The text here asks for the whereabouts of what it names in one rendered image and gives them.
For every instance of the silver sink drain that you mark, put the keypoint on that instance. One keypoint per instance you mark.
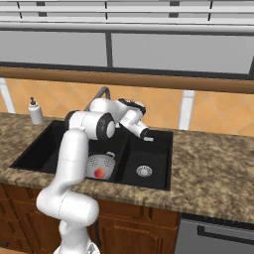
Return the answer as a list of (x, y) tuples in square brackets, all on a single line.
[(144, 171)]

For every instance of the dark grey gooseneck faucet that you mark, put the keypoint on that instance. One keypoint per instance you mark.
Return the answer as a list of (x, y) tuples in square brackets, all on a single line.
[(99, 94)]

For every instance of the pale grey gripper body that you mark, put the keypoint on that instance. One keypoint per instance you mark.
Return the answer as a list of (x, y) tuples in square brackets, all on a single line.
[(149, 139)]

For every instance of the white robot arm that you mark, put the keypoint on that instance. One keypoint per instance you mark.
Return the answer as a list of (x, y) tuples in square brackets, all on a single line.
[(71, 158)]

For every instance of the brown wooden cupboard drawers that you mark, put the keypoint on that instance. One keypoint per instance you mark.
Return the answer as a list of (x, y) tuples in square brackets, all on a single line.
[(20, 218)]

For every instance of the grey dishwasher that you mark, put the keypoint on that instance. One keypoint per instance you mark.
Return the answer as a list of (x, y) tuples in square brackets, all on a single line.
[(188, 239)]

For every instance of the silver colander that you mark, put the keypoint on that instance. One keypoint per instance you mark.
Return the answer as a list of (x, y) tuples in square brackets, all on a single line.
[(105, 162)]

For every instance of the white soap dispenser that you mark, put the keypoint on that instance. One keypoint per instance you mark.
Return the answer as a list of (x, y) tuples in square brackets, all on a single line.
[(35, 114)]

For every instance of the brown wooden cupboard door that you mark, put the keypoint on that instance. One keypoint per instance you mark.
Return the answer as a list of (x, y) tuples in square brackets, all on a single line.
[(132, 239)]

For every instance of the brown wooden false drawer front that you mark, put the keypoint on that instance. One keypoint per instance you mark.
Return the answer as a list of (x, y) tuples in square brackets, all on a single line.
[(139, 213)]

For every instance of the orange red peach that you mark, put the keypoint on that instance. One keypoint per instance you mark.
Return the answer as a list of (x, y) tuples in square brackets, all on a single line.
[(99, 172)]

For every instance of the black double sink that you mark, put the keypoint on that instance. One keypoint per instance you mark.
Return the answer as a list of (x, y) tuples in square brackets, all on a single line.
[(149, 158)]

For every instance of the wooden window sill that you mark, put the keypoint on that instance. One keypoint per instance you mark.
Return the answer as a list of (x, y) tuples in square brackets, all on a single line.
[(149, 81)]

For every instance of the white window blinds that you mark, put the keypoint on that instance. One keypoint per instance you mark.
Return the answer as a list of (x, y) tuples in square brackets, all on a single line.
[(132, 13)]

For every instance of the window with dark frame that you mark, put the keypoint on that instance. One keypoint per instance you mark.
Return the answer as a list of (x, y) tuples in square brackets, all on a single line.
[(172, 51)]

